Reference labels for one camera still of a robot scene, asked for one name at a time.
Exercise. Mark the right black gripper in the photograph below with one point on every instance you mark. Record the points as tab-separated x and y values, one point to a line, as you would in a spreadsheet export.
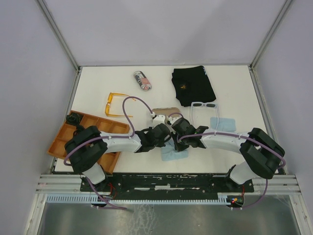
178	147

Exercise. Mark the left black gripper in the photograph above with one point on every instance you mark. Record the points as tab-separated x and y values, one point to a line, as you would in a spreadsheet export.
161	144

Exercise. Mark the light blue cleaning cloth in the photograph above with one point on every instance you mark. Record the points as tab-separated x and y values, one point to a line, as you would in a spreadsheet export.
168	152

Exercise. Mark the map print glasses case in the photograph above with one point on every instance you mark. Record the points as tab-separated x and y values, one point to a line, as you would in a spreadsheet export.
168	112

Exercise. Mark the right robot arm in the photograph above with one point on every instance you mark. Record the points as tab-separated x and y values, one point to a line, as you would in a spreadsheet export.
263	156

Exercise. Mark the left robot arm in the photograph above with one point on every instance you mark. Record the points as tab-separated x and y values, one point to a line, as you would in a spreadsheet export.
86	148

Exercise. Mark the orange sunglasses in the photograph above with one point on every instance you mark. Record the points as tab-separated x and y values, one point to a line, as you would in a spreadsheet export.
109	102

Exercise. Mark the black sunglasses in tray middle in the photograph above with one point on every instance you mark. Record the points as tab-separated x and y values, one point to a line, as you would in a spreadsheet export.
79	129

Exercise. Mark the black sunglasses in tray corner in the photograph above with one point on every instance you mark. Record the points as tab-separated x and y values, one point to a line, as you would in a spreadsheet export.
73	119

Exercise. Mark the flag print glasses case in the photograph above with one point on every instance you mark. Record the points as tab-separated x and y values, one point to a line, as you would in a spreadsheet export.
142	81

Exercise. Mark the black folded cloth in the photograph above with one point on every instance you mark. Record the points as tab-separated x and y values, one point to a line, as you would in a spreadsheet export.
192	85

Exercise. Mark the orange compartment tray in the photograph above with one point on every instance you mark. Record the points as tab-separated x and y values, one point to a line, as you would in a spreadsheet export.
57	148

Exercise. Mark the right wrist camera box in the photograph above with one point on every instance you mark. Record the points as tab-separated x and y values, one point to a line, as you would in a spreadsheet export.
171	120

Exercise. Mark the white frame sunglasses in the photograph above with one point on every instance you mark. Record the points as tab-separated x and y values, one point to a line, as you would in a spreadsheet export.
206	105

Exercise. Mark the left corner aluminium post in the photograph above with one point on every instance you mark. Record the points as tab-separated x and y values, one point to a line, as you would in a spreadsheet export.
57	33

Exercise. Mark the corner aluminium post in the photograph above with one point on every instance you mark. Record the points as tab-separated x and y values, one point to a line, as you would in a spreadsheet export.
270	34
57	33

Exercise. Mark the aluminium frame rail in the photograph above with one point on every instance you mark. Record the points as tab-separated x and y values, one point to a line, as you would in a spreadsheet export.
279	185

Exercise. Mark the right corner aluminium post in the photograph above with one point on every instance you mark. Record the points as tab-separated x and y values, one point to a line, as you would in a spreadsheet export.
270	34

